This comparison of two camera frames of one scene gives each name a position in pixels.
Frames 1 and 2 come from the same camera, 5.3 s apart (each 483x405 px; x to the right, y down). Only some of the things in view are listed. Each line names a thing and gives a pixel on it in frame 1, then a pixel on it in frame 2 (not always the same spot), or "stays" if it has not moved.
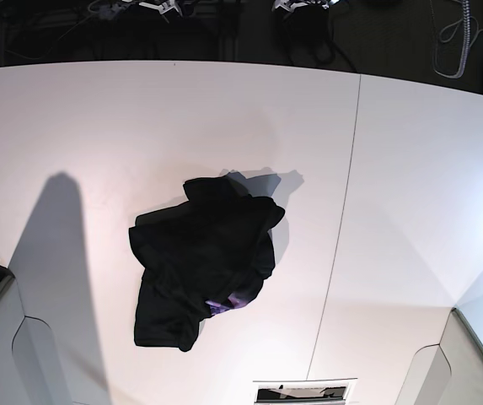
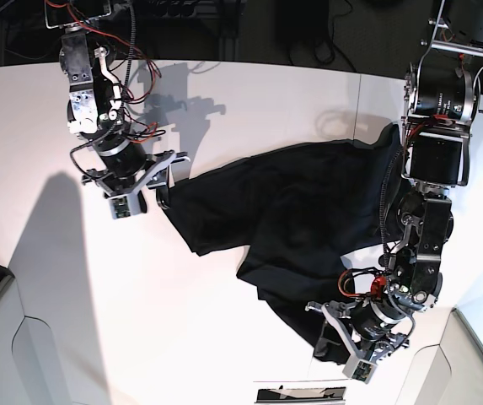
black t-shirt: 201,257 to 292,213
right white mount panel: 458,370 stays
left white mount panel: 15,359 stays
